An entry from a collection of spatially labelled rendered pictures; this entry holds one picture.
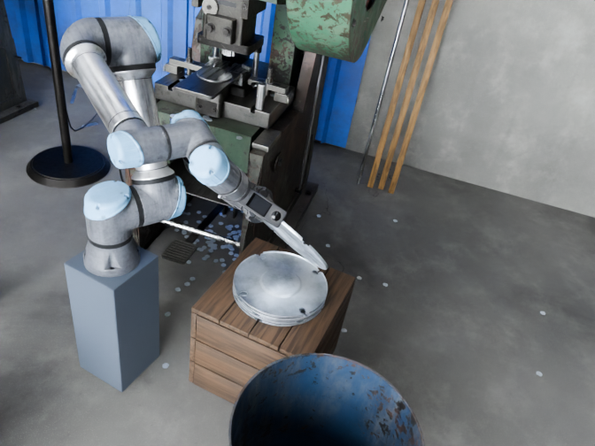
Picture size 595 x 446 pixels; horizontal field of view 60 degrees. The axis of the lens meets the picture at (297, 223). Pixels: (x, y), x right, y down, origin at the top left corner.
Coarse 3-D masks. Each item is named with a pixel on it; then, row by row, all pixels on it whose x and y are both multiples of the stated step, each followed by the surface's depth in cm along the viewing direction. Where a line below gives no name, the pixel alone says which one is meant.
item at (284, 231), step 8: (280, 232) 151; (288, 232) 136; (296, 232) 131; (288, 240) 151; (296, 240) 138; (296, 248) 152; (304, 248) 139; (312, 248) 133; (304, 256) 154; (312, 256) 141; (320, 256) 135; (320, 264) 143
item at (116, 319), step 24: (72, 264) 141; (144, 264) 145; (72, 288) 145; (96, 288) 139; (120, 288) 138; (144, 288) 149; (72, 312) 152; (96, 312) 146; (120, 312) 143; (144, 312) 155; (96, 336) 152; (120, 336) 148; (144, 336) 161; (96, 360) 160; (120, 360) 153; (144, 360) 167; (120, 384) 159
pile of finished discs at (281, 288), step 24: (240, 264) 160; (264, 264) 163; (288, 264) 164; (312, 264) 166; (240, 288) 152; (264, 288) 153; (288, 288) 154; (312, 288) 157; (264, 312) 145; (288, 312) 147; (312, 312) 149
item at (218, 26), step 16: (208, 0) 169; (224, 0) 168; (240, 0) 167; (208, 16) 170; (224, 16) 171; (240, 16) 170; (256, 16) 180; (208, 32) 173; (224, 32) 170; (240, 32) 173
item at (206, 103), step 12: (204, 72) 179; (216, 72) 181; (228, 72) 184; (180, 84) 169; (192, 84) 170; (204, 84) 172; (216, 84) 173; (228, 84) 175; (204, 96) 165; (216, 96) 178; (204, 108) 181; (216, 108) 180
